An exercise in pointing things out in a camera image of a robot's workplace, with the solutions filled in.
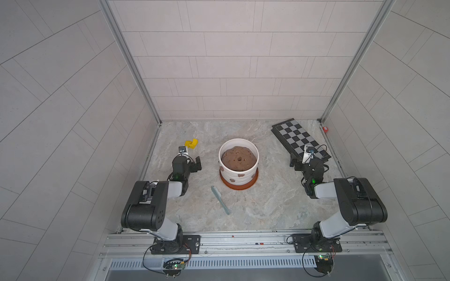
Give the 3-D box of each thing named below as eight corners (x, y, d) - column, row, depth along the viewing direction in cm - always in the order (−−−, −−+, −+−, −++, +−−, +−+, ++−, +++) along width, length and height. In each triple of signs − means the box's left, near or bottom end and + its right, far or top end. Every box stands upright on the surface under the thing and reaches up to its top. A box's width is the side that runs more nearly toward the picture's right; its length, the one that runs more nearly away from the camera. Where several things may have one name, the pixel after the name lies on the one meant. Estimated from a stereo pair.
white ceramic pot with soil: (219, 187, 88) (217, 173, 76) (221, 154, 101) (220, 138, 89) (257, 187, 89) (261, 174, 77) (254, 154, 101) (257, 138, 89)
